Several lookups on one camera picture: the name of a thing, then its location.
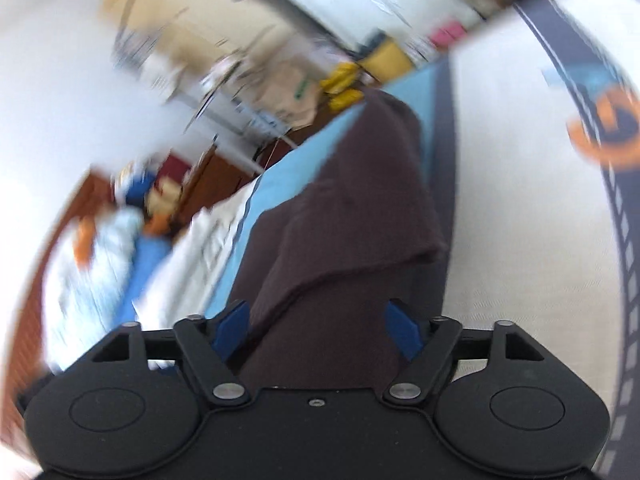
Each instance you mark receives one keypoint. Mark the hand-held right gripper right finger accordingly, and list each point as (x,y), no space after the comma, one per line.
(402,330)

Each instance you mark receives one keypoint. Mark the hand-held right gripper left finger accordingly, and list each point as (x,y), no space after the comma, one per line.
(231,330)

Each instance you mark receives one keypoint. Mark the brown knitted sweater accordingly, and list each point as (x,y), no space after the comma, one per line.
(350,210)

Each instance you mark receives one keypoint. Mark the cream crumpled duvet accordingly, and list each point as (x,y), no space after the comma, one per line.
(200,260)

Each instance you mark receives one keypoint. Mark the red box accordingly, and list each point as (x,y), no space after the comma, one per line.
(172,167)

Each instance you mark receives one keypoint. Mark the small cardboard box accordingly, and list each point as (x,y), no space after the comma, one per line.
(290,90)

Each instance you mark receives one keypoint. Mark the yellow bags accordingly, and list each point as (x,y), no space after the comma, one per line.
(342,87)

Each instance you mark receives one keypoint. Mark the yellow bin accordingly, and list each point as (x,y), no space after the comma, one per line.
(390,57)

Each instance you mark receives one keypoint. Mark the pink box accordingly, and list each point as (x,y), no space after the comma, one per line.
(447,35)

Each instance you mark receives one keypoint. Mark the large cardboard box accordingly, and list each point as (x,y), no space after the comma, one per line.
(165,0)

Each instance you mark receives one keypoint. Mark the metal frame table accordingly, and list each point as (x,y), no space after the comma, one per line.
(225,85)

